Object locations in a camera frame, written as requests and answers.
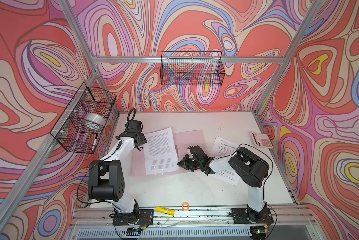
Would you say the black wire basket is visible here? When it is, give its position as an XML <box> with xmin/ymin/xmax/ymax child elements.
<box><xmin>160</xmin><ymin>50</ymin><xmax>225</xmax><ymax>86</ymax></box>
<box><xmin>50</xmin><ymin>83</ymin><xmax>116</xmax><ymax>154</ymax></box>

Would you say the pink calculator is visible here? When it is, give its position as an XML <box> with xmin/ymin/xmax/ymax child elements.
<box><xmin>250</xmin><ymin>132</ymin><xmax>273</xmax><ymax>149</ymax></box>

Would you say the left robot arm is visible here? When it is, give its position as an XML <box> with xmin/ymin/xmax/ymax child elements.
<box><xmin>88</xmin><ymin>120</ymin><xmax>147</xmax><ymax>218</ymax></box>

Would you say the pink folder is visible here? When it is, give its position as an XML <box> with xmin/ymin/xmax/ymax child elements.
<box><xmin>131</xmin><ymin>129</ymin><xmax>210</xmax><ymax>177</ymax></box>

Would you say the black wire basket left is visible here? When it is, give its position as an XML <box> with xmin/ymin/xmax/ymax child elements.
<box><xmin>50</xmin><ymin>83</ymin><xmax>116</xmax><ymax>154</ymax></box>

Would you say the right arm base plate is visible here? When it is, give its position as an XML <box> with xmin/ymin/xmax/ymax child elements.
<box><xmin>228</xmin><ymin>206</ymin><xmax>274</xmax><ymax>225</ymax></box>

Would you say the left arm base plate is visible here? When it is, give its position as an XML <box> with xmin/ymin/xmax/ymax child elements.
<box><xmin>109</xmin><ymin>209</ymin><xmax>154</xmax><ymax>227</ymax></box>

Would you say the white tape roll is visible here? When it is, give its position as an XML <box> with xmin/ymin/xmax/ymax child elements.
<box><xmin>84</xmin><ymin>113</ymin><xmax>106</xmax><ymax>126</ymax></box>

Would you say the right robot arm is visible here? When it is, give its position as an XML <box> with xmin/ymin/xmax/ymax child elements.
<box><xmin>177</xmin><ymin>144</ymin><xmax>272</xmax><ymax>215</ymax></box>

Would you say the marker pen in basket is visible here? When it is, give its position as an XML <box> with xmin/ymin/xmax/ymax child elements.
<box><xmin>91</xmin><ymin>135</ymin><xmax>98</xmax><ymax>153</ymax></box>

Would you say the black wire basket back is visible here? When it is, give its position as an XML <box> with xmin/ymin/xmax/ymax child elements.
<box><xmin>160</xmin><ymin>50</ymin><xmax>225</xmax><ymax>86</ymax></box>

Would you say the yellow glue stick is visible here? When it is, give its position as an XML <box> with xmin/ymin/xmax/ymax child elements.
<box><xmin>155</xmin><ymin>206</ymin><xmax>175</xmax><ymax>216</ymax></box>

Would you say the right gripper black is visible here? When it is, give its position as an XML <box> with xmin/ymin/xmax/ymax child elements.
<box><xmin>177</xmin><ymin>154</ymin><xmax>202</xmax><ymax>172</ymax></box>

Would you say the printed paper sheet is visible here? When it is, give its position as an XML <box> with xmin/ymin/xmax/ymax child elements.
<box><xmin>143</xmin><ymin>128</ymin><xmax>179</xmax><ymax>175</ymax></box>
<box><xmin>211</xmin><ymin>137</ymin><xmax>240</xmax><ymax>187</ymax></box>

